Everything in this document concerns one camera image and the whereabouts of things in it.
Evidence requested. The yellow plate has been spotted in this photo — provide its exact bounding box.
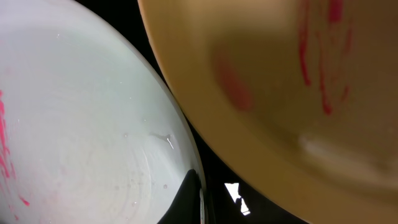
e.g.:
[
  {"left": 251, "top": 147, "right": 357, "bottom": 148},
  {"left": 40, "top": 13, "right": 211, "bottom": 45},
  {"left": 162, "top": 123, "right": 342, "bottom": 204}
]
[{"left": 139, "top": 0, "right": 397, "bottom": 223}]

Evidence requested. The mint green plate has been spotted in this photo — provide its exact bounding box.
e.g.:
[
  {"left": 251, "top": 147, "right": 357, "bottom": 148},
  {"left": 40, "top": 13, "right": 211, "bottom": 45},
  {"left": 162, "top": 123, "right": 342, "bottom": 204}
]
[{"left": 1, "top": 0, "right": 207, "bottom": 224}]

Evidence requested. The round black serving tray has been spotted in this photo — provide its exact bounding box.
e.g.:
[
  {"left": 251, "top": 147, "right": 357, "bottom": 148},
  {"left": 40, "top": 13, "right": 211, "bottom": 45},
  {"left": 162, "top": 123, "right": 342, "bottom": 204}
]
[{"left": 76, "top": 0, "right": 306, "bottom": 224}]

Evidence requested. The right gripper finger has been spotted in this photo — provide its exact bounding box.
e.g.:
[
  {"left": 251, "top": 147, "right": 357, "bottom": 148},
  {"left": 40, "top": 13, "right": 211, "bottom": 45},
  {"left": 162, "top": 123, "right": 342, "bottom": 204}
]
[{"left": 158, "top": 169, "right": 201, "bottom": 224}]

